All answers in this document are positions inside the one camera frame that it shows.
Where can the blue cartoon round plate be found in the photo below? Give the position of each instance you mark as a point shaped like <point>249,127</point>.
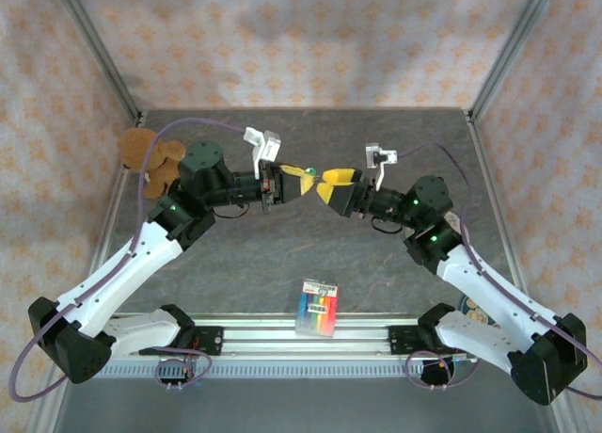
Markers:
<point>472,310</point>

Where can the aluminium table edge rail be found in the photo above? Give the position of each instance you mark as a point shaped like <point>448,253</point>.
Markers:
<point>106,230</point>
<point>498,207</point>

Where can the keyring with green key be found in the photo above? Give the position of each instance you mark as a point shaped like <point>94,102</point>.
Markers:
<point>309,171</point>

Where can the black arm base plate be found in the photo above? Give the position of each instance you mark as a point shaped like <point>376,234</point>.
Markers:
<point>404,339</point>
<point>209,340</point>

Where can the rainbow marker pack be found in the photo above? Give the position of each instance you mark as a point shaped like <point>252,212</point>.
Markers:
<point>317,308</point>

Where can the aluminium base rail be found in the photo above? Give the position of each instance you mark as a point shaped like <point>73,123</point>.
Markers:
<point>301,343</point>

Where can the brown teddy bear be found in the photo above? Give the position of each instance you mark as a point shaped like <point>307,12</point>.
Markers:
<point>134,146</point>

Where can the aluminium frame post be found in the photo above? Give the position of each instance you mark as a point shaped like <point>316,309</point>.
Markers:
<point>101,56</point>
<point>508,52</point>

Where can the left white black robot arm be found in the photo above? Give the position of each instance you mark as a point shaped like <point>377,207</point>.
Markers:
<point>117,273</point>

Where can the patterned round coaster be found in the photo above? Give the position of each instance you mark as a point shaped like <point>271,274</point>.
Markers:
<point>452,220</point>

